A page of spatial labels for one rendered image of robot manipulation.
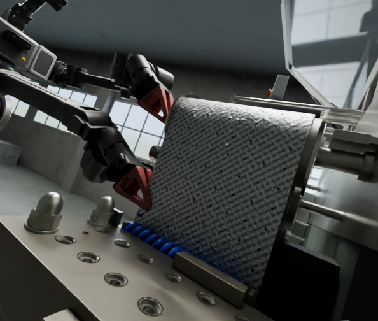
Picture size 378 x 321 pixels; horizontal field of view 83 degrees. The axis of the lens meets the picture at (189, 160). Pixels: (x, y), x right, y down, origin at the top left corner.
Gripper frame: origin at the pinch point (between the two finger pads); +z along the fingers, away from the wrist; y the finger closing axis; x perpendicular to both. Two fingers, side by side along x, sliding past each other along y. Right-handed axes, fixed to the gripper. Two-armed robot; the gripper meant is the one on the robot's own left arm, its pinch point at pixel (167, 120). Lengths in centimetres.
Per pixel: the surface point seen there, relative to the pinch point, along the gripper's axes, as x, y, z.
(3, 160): -472, -218, -369
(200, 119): 7.1, 4.4, 7.8
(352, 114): 36.3, -26.3, 15.3
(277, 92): 33, -55, -16
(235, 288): 1.2, 11.7, 32.5
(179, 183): -1.9, 4.9, 15.8
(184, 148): 1.9, 4.7, 10.7
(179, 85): -37, -316, -283
